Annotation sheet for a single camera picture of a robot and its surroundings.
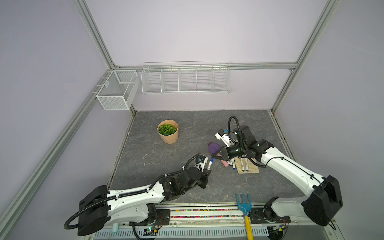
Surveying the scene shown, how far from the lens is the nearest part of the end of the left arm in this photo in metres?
0.55

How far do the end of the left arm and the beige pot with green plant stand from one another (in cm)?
38

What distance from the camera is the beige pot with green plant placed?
95 centimetres
